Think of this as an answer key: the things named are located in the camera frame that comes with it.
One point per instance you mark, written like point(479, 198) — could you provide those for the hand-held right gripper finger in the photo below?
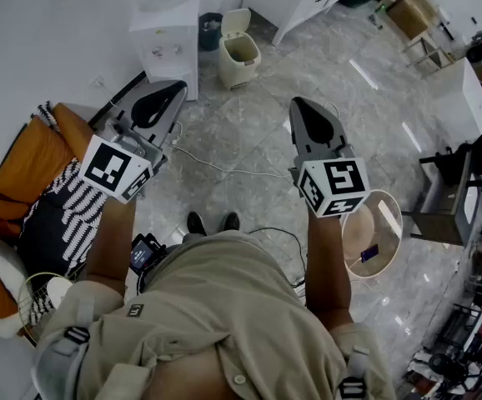
point(337, 138)
point(297, 131)

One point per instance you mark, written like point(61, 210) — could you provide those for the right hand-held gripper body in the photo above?
point(341, 177)

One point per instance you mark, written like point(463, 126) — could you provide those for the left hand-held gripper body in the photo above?
point(103, 169)

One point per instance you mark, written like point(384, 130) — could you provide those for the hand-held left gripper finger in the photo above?
point(170, 121)
point(149, 90)

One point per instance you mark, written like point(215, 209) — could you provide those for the beige pedal trash bin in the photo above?
point(239, 63)

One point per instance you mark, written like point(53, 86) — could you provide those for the white plastic container lid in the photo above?
point(236, 21)

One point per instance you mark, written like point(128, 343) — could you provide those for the person's left forearm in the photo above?
point(107, 244)

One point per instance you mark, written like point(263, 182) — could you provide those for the person's right forearm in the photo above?
point(326, 265)

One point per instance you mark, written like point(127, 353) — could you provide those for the black white patterned blanket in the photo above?
point(78, 206)

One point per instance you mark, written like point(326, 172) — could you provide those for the white water dispenser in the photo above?
point(170, 44)

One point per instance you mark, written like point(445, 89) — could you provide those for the clear round side table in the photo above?
point(374, 223)

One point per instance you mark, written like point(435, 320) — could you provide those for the orange sofa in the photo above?
point(28, 156)

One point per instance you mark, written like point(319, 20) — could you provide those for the phone with purple screen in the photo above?
point(370, 253)

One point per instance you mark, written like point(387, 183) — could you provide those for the dark round waste basket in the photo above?
point(209, 31)

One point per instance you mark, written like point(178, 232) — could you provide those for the black belt device with screen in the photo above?
point(143, 254)

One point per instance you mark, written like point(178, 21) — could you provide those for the person's left black shoe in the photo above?
point(196, 223)

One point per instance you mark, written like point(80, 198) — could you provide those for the person's black shoe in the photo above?
point(196, 223)
point(231, 221)

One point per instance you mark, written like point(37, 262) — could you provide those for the grey metal cart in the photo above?
point(445, 206)

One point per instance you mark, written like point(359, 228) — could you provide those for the person's right black shoe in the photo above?
point(231, 221)

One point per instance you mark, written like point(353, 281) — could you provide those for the small white round table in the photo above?
point(59, 292)

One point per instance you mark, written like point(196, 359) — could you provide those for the brown cardboard box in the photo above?
point(410, 15)

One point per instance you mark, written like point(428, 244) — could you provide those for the yellow badminton racket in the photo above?
point(26, 290)

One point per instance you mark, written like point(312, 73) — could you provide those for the person's beige shirt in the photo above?
point(224, 290)

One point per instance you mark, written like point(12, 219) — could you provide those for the black swivel chair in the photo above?
point(449, 369)

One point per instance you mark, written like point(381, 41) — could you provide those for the person's neck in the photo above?
point(187, 375)

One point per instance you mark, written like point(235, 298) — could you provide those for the small metal frame stool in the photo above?
point(428, 52)

